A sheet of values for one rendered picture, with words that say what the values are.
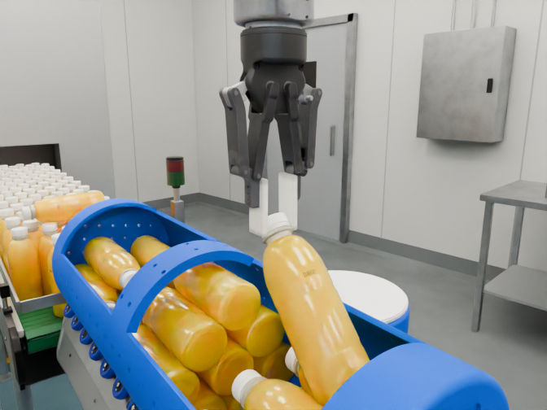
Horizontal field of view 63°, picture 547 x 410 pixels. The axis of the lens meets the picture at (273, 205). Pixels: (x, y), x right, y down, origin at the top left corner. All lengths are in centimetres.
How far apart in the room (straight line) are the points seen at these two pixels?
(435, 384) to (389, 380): 4
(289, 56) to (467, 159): 349
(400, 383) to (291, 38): 35
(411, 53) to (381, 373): 384
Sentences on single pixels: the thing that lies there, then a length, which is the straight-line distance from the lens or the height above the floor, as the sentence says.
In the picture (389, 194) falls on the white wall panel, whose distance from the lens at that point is 430.
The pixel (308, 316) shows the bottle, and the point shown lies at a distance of 49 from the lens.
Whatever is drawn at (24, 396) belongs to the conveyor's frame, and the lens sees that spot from 172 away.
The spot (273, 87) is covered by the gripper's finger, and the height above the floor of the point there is 147.
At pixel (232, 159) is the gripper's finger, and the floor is 140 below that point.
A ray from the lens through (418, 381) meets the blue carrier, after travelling 42.
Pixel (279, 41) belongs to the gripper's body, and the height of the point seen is 152.
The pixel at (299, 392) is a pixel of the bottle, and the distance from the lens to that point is 51.
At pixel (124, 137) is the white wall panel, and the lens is 581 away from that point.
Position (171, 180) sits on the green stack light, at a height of 118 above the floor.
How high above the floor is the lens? 146
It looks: 13 degrees down
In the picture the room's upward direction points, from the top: straight up
